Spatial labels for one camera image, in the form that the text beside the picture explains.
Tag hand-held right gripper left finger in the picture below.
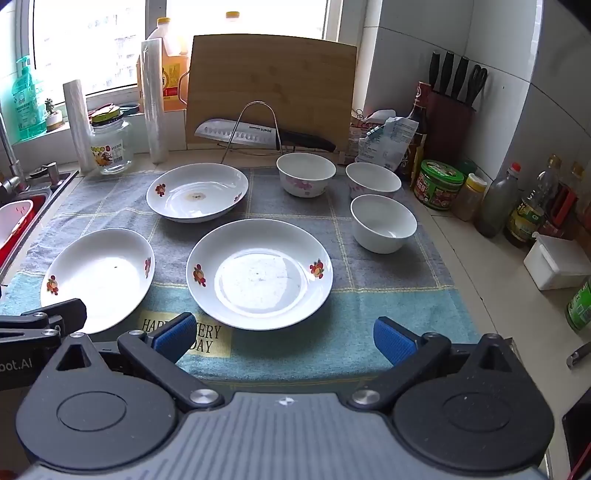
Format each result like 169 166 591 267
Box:
54 312 225 414

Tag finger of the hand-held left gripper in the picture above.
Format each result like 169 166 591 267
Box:
0 298 88 343

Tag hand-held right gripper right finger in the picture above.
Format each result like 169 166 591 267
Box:
348 317 520 411

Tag white fruit-print plate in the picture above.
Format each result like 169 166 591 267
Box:
186 219 333 331
40 228 156 335

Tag white pink-flowered bowl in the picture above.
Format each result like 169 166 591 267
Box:
345 162 402 200
349 194 419 254
276 152 337 198

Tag white plate with brown stain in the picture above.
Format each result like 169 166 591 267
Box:
146 163 249 224

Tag red plastic basin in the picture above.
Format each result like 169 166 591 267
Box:
0 194 48 271

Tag blue grey checkered towel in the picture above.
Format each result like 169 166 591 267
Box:
0 165 482 384

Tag stainless steel sink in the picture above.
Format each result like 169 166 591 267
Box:
0 168 81 282

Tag metal soap dispenser pump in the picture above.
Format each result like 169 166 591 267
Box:
29 161 61 186

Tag yellow-lidded spice jar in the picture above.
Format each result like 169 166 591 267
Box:
452 173 488 222

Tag green-lidded sauce jar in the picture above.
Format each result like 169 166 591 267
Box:
413 159 465 211

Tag metal faucet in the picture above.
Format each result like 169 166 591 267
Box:
0 111 25 204

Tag glass jar with black lid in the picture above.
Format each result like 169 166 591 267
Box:
90 105 135 175

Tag red-capped clear bottle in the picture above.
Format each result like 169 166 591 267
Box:
475 162 522 239

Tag white plastic box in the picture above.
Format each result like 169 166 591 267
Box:
523 231 591 291

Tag short plastic wrap roll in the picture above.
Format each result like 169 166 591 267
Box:
63 79 96 174

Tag small metal tool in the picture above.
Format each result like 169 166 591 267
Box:
567 342 591 370

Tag green can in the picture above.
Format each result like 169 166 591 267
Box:
565 278 591 334

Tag yellow-capped oil bottle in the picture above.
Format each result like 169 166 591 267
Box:
503 154 563 248

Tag white clipped paper bag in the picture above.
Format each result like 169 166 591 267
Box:
358 117 419 174

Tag small potted plant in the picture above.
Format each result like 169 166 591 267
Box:
44 98 64 131

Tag dark object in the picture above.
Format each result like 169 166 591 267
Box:
561 394 591 469

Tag green dish soap bottle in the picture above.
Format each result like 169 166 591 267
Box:
10 55 47 142

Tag dark brown knife block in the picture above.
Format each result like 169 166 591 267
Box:
424 89 476 163

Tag red-labelled glass bottle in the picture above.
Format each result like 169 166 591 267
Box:
538 161 589 238

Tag white red-print packet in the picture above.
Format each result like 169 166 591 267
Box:
349 109 398 139

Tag dark soy sauce bottle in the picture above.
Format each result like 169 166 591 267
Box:
407 82 432 182

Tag tall plastic wrap roll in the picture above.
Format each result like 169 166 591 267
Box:
140 39 170 164

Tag orange cooking oil jug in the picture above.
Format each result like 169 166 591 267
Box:
137 17 191 112

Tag bamboo cutting board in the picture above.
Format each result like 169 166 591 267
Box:
185 34 358 153

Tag black-handled kitchen knife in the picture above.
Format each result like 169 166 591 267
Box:
194 119 337 153

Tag metal wire rack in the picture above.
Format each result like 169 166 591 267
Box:
220 102 301 165

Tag black-handled scissors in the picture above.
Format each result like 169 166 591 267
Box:
466 65 489 108

